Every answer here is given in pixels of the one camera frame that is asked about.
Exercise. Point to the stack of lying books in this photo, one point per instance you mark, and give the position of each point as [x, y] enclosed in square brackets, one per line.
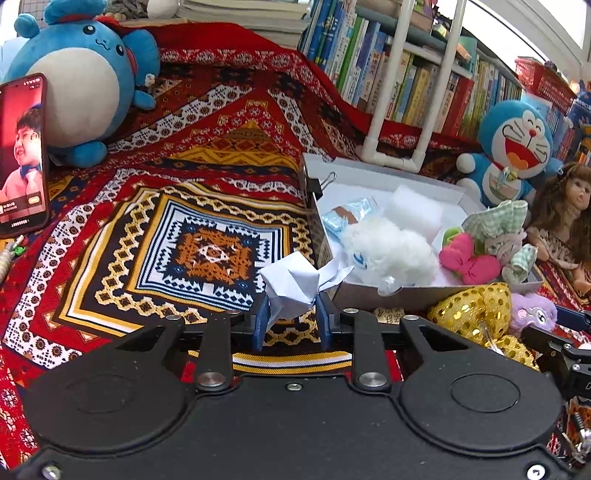
[240, 14]

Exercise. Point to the red plastic basket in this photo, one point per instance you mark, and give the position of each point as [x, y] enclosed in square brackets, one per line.
[545, 83]

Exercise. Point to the yellow sequin pouch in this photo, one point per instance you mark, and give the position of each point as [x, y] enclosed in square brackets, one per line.
[475, 311]

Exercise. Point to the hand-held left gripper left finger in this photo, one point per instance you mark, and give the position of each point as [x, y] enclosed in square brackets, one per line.
[259, 323]

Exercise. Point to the blue cat plush toy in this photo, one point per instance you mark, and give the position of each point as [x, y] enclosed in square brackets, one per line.
[512, 147]

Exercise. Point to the green checkered cloth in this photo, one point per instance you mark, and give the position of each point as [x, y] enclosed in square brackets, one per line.
[503, 221]

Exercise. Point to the grey cloth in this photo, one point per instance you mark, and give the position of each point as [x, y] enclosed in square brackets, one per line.
[127, 4]

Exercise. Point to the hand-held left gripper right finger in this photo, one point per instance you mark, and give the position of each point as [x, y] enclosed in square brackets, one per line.
[324, 323]

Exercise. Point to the brown haired doll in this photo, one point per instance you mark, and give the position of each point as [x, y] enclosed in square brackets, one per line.
[568, 207]

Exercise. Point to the small purple plush toy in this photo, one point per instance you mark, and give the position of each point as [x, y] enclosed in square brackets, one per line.
[533, 314]

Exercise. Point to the blue face mask packet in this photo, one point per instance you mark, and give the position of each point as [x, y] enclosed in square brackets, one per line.
[346, 217]

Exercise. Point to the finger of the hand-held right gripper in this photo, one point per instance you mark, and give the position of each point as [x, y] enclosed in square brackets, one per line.
[547, 341]
[575, 318]

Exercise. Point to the smartphone with red screen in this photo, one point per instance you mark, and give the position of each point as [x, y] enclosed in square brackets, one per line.
[23, 157]

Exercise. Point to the black binder clip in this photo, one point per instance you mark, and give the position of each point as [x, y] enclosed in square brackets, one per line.
[318, 184]

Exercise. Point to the row of upright books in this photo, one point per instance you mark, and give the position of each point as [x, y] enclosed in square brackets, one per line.
[406, 83]

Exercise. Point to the small beige sachet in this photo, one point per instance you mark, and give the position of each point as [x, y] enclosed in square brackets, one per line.
[390, 315]

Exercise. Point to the white fluffy plush toy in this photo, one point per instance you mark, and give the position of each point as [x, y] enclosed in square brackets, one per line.
[392, 251]

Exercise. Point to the round blue plush toy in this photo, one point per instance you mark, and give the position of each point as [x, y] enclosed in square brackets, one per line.
[74, 87]

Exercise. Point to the white pipe rack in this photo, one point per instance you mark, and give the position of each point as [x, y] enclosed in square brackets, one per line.
[392, 115]

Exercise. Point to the blue printed box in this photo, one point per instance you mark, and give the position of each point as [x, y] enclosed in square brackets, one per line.
[581, 120]

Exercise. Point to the red patterned woven blanket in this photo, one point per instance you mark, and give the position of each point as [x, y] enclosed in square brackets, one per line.
[203, 249]

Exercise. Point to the white cardboard box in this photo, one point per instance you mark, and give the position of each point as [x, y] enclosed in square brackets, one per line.
[332, 184]

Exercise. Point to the white paper origami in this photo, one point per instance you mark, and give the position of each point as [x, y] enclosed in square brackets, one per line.
[291, 281]

